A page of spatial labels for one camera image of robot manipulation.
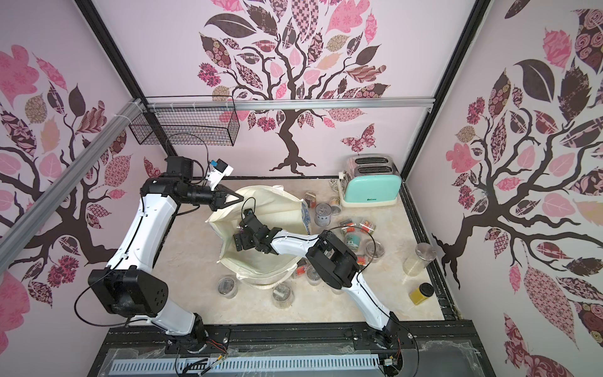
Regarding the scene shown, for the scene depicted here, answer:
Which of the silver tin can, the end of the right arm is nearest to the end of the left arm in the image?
the end of the right arm

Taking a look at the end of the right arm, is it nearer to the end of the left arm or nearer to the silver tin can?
the end of the left arm

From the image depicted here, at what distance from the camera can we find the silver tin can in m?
0.99
